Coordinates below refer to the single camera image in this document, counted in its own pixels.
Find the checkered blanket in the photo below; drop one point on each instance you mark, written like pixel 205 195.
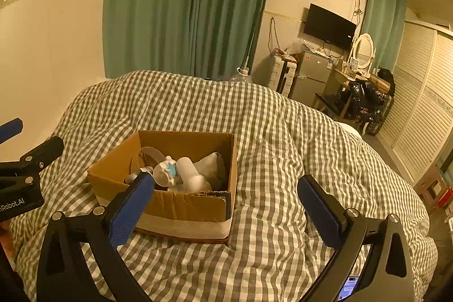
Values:
pixel 283 146

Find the black plastic bags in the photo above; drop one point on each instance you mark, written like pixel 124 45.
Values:
pixel 364 96

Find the smartphone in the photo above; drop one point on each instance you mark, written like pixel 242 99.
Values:
pixel 348 289

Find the light teal curtain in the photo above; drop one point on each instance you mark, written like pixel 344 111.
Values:
pixel 385 22

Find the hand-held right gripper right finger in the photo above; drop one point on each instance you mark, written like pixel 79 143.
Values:
pixel 320 213

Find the black wall television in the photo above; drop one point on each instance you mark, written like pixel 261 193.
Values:
pixel 329 26

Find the silver small fridge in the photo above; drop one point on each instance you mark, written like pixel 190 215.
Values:
pixel 311 75

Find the white cloth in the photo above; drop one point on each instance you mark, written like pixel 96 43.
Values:
pixel 212 164

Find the dark green curtain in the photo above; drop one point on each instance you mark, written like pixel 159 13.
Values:
pixel 177 4

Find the white bottle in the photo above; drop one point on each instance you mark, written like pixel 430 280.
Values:
pixel 191 174

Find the white louvred wardrobe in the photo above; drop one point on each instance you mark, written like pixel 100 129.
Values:
pixel 417 93

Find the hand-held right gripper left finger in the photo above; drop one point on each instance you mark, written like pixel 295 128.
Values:
pixel 131 213

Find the white suitcase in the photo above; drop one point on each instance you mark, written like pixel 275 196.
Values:
pixel 283 75

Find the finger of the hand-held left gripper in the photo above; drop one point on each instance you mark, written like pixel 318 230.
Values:
pixel 10 130
pixel 42 151

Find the white oval mirror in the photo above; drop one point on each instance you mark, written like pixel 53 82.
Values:
pixel 364 49

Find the white and blue toy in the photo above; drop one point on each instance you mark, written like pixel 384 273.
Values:
pixel 164 173

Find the cardboard box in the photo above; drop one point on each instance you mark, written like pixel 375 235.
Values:
pixel 177 210

